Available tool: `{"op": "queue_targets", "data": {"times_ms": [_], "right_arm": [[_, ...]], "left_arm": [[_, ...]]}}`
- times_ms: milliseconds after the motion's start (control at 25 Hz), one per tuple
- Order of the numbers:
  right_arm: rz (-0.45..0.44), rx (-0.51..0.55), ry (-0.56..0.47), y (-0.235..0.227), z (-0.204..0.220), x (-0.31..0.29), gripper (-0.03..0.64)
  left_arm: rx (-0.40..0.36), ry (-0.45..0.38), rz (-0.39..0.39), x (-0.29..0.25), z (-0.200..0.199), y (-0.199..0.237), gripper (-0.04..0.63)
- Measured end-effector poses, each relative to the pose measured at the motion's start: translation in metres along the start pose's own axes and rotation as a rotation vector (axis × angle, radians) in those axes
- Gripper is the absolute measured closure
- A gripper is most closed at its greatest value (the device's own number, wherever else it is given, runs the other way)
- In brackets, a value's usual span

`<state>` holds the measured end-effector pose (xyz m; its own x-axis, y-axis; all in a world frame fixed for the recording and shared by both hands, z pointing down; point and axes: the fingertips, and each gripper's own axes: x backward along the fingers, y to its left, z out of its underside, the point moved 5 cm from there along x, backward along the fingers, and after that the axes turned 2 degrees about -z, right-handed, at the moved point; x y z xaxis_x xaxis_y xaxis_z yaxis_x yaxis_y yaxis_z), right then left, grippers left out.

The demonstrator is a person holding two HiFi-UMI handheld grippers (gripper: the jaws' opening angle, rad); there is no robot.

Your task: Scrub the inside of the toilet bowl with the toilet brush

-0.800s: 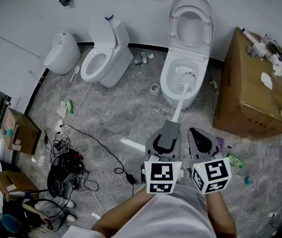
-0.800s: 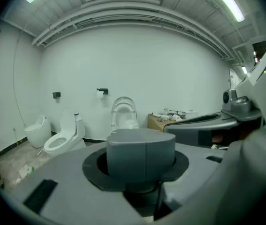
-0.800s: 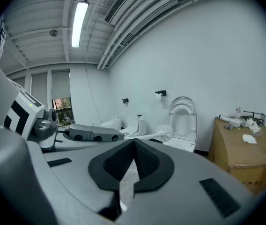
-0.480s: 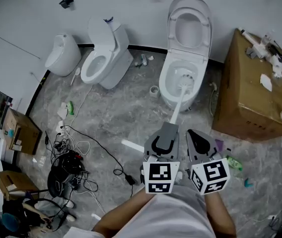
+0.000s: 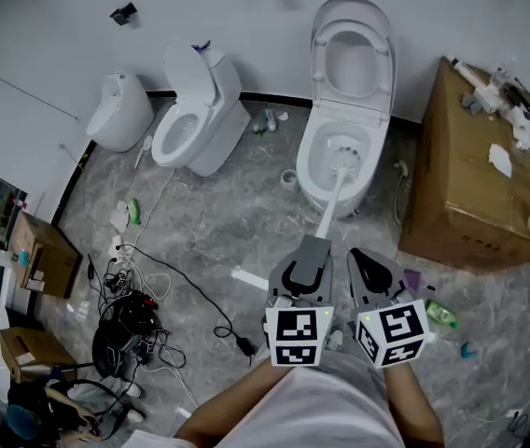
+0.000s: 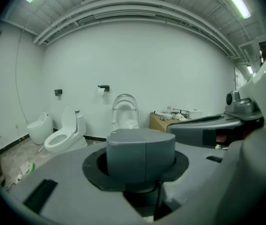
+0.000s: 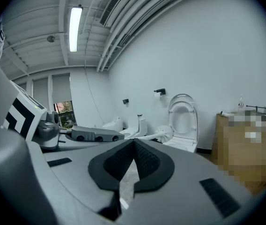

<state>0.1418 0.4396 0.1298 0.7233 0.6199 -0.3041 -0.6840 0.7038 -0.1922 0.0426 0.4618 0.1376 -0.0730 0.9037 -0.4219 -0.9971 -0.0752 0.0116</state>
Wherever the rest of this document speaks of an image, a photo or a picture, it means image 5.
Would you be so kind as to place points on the white sealant tube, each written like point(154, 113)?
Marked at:
point(465, 70)

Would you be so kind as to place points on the large cardboard box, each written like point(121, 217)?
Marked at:
point(470, 189)

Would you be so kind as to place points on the purple plastic item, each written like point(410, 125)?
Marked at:
point(412, 280)

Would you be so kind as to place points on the black power adapter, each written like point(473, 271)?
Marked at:
point(91, 269)

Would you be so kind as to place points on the white crumpled plastic bag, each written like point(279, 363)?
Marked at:
point(521, 126)

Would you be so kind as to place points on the white power strip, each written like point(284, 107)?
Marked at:
point(116, 250)

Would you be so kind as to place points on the green scraps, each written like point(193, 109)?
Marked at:
point(259, 130)

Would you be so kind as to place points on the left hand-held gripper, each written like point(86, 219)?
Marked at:
point(298, 339)

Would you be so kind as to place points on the white small carton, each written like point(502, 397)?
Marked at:
point(482, 98)

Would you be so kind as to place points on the white tankless toilet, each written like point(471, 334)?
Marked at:
point(307, 166)

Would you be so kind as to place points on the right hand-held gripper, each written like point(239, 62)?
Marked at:
point(395, 334)

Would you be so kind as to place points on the blue plastic tool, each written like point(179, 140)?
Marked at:
point(201, 46)

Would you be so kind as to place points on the teal clip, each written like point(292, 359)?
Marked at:
point(469, 350)

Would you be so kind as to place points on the green flat bottle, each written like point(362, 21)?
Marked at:
point(441, 314)

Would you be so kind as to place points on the black caulking gun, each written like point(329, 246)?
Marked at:
point(524, 105)

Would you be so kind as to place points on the person's white shoe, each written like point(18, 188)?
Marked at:
point(335, 339)

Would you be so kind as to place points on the white paper scrap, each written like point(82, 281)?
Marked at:
point(500, 161)

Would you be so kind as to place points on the closed small cardboard box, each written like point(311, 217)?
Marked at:
point(36, 350)

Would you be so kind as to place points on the open small cardboard box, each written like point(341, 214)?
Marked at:
point(55, 259)

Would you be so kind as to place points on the white toilet with tank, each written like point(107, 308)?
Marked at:
point(218, 124)

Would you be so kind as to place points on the person's right forearm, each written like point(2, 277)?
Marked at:
point(414, 409)

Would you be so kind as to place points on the clear plastic bottle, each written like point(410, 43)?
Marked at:
point(271, 120)

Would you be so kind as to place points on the person's white shirt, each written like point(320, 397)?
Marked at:
point(311, 418)

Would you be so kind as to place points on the white crumpled paper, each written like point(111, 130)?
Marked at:
point(283, 116)

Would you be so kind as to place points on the person's left forearm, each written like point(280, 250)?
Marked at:
point(227, 413)

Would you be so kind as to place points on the white floor-standing urinal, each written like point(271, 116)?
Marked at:
point(122, 115)

